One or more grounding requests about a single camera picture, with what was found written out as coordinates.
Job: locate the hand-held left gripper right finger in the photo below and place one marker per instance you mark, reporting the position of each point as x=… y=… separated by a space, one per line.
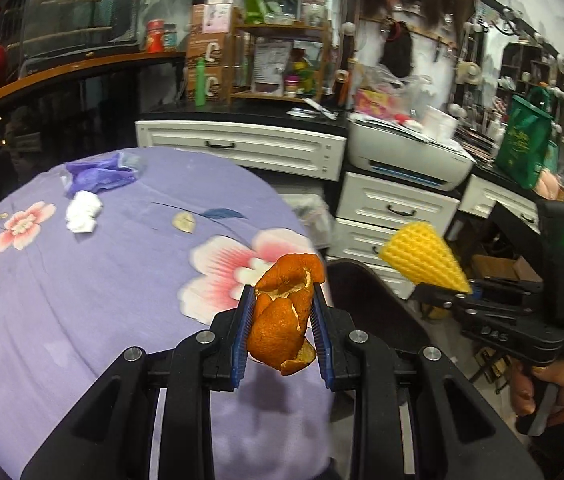
x=323 y=340

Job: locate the orange peel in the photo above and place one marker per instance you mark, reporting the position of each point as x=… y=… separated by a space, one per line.
x=282 y=320

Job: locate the glass display case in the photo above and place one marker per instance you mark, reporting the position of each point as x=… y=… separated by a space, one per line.
x=77 y=5

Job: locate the white desk drawer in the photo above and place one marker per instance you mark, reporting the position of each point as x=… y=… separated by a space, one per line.
x=487 y=200

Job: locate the crumpled white tissue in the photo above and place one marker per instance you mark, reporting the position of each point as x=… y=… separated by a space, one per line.
x=82 y=212

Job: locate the purple glove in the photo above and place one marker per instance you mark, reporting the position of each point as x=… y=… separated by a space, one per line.
x=102 y=172

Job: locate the curved wooden counter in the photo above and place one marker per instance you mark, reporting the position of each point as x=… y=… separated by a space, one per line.
x=62 y=77

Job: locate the stack of cardboard boxes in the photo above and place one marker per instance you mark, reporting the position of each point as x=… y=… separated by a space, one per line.
x=212 y=50

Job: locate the green tote bag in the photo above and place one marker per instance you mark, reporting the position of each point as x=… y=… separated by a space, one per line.
x=524 y=140

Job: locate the clear plastic bag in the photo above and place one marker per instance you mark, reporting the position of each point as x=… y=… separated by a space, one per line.
x=387 y=85

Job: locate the yellow foam fruit net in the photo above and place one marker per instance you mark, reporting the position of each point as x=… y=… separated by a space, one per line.
x=422 y=257

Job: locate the green bottle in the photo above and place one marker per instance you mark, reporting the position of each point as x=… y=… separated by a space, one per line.
x=201 y=85

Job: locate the wooden shelf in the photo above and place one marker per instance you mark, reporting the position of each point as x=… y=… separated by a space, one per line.
x=282 y=27

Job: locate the white printer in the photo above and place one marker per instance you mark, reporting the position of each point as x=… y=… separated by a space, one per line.
x=402 y=155

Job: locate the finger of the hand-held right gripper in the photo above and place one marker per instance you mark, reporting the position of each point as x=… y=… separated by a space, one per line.
x=502 y=286
x=442 y=297

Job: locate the white drawer unit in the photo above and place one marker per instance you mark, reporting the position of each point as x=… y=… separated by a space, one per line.
x=397 y=205

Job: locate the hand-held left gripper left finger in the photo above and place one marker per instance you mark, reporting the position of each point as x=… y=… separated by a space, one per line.
x=242 y=340

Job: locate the red can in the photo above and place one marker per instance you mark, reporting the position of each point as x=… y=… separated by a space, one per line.
x=155 y=37

